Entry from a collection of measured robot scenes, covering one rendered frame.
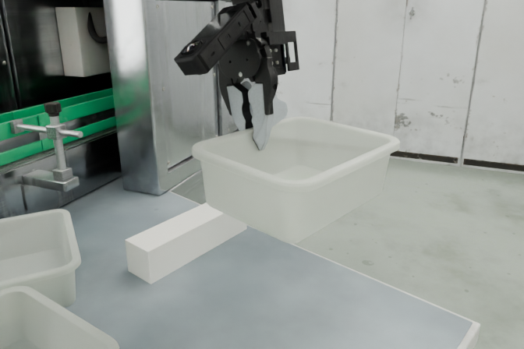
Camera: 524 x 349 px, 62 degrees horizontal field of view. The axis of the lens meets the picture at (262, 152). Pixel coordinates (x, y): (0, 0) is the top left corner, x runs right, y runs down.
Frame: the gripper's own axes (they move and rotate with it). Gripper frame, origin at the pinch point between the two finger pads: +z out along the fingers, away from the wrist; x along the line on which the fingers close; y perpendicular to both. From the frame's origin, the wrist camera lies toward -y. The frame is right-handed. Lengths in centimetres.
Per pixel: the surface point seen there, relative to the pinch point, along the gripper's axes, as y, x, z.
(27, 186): -10, 54, 9
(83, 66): 17, 75, -15
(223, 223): 10.0, 19.8, 18.5
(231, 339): -7.6, 1.5, 25.8
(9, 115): -7, 63, -6
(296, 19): 259, 177, -41
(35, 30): 8, 77, -25
